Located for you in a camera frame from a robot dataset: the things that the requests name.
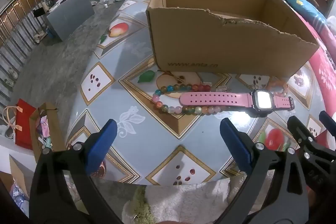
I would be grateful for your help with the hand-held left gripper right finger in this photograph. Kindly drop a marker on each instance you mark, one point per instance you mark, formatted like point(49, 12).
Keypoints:
point(235, 144)

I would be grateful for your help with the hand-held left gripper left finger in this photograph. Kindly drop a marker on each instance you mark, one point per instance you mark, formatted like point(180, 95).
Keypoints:
point(101, 144)

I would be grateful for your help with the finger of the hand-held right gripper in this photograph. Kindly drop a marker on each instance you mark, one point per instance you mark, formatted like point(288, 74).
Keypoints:
point(302, 132)
point(328, 121)

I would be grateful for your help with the digital wrist watch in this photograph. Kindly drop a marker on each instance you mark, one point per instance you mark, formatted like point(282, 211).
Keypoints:
point(210, 98)

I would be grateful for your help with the brown cardboard box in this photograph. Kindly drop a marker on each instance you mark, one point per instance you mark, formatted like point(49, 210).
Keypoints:
point(210, 40)

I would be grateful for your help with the brown paper bag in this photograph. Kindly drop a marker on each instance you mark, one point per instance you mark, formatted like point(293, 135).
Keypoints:
point(35, 121)

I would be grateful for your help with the white fluffy cloth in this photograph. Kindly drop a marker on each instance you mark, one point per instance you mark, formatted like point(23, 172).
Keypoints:
point(183, 203)

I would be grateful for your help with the red gift bag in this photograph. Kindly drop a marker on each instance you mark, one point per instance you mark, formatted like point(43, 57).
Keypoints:
point(25, 124)

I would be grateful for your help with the small cardboard carton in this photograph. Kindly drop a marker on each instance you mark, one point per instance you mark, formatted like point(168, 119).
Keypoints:
point(18, 171)

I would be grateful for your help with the grey cabinet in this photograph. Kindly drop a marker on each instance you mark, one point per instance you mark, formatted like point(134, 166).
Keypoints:
point(71, 14)

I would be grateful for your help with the metal stair railing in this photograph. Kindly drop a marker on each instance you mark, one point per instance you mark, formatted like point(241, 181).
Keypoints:
point(15, 19)

